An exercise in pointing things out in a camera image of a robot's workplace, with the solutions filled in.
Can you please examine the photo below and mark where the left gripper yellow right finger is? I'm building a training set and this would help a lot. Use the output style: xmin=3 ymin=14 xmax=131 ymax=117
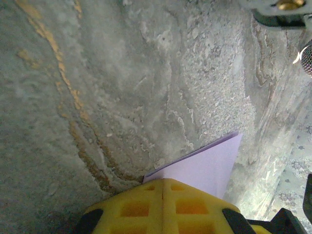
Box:
xmin=162 ymin=178 xmax=256 ymax=234

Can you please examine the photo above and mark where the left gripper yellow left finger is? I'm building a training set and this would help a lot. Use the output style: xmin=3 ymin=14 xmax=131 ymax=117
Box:
xmin=80 ymin=178 xmax=163 ymax=234

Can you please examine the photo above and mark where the lilac paper sheet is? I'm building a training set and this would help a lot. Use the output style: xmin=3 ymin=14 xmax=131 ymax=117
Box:
xmin=142 ymin=132 xmax=243 ymax=199

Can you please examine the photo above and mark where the red glitter microphone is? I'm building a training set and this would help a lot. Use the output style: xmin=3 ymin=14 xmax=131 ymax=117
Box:
xmin=293 ymin=40 xmax=312 ymax=79

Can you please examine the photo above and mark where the black hard case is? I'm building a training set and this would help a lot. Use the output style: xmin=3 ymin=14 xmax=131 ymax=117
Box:
xmin=243 ymin=0 xmax=312 ymax=30

